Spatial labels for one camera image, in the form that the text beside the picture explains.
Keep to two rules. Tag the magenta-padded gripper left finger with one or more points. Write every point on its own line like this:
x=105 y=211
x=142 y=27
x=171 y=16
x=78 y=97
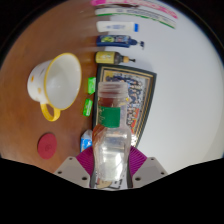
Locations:
x=73 y=170

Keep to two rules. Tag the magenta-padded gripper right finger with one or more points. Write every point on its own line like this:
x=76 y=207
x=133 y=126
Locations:
x=148 y=170

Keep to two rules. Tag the clear bottle with green label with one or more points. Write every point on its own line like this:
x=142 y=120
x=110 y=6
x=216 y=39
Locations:
x=111 y=156

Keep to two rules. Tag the flat round red coaster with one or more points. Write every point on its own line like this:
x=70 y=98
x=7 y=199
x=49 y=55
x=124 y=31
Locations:
x=47 y=146

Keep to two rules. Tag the small green box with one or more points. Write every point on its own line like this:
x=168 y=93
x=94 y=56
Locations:
x=91 y=85
x=88 y=107

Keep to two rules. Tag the framed group photo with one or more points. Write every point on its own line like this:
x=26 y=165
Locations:
x=143 y=96

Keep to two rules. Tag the dark blue pump bottle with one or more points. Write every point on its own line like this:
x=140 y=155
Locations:
x=113 y=40

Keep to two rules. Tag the white bottle with blue cap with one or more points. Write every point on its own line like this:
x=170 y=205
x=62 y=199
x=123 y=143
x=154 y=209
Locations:
x=115 y=26

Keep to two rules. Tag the long pink box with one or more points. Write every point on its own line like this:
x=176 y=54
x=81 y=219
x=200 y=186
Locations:
x=160 y=10

